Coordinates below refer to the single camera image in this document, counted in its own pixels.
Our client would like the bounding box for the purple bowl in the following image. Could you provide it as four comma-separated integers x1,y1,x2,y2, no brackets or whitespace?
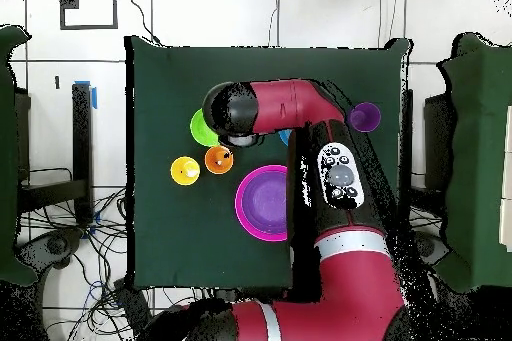
241,171,289,235

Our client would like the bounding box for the large pink bowl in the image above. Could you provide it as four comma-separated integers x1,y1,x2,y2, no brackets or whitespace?
234,164,289,243

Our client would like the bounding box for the orange cup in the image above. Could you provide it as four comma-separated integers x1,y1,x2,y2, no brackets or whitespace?
204,145,235,175

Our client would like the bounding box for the green bowl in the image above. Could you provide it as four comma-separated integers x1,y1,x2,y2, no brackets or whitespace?
189,107,221,148

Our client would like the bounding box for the yellow cup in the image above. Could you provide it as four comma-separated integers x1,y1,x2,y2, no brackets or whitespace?
170,155,202,187

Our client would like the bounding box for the purple cup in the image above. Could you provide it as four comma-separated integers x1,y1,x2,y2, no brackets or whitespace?
346,101,382,134

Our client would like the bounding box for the black stand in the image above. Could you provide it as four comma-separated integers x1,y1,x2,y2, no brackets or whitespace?
399,88,415,214
15,82,95,226

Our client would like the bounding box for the blue tape piece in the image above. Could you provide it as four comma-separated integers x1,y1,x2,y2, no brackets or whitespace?
74,80,98,111

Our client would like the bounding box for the black box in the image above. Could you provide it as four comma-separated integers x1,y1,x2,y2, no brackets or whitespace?
113,276,153,326

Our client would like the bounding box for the grey chair base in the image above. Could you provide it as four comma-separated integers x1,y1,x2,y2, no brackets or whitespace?
15,228,85,271
415,234,451,268

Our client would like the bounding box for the dark green side tablecloth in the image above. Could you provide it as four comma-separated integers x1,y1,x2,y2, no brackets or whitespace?
0,24,39,287
433,32,512,294

